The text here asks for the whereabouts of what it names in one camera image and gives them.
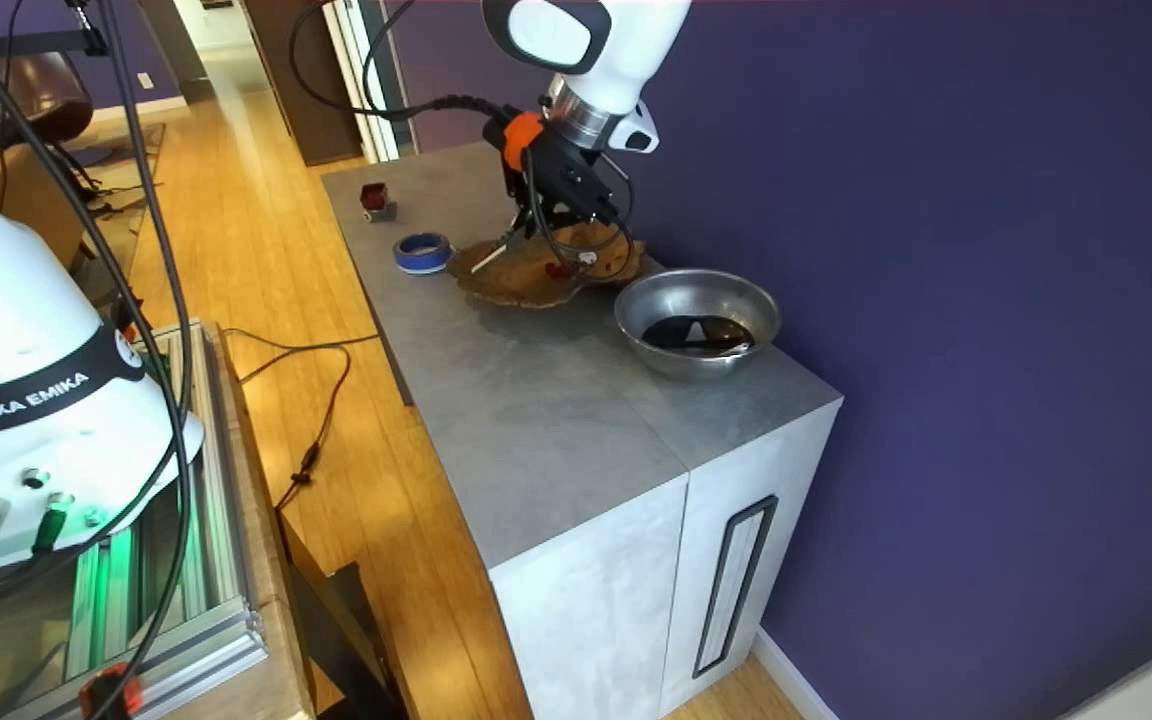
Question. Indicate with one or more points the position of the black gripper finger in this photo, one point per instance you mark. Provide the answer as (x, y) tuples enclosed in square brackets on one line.
[(599, 228), (533, 224)]

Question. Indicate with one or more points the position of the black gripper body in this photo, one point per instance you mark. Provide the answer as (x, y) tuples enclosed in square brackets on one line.
[(569, 167)]

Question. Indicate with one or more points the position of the brown wooden bowl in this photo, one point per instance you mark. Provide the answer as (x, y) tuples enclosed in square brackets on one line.
[(508, 283)]

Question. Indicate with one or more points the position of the silver metal bowl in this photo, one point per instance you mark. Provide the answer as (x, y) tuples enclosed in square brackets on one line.
[(696, 321)]

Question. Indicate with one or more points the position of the red toy wagon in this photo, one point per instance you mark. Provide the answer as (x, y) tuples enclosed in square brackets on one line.
[(379, 201)]

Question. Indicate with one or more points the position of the grey concrete-look cabinet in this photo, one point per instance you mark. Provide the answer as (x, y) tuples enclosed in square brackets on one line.
[(539, 425)]

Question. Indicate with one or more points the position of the dark brown chair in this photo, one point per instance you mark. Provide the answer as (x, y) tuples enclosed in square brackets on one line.
[(51, 101)]

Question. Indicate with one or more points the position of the orange clamp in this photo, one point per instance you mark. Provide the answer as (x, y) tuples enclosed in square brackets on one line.
[(113, 689)]

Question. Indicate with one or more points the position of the white door frame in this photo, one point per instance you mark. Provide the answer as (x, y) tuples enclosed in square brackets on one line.
[(369, 67)]

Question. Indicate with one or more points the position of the white wall outlet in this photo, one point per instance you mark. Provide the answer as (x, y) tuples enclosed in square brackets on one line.
[(144, 80)]

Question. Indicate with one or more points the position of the aluminium robot stand frame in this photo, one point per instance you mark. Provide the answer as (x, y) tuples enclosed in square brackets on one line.
[(191, 584)]

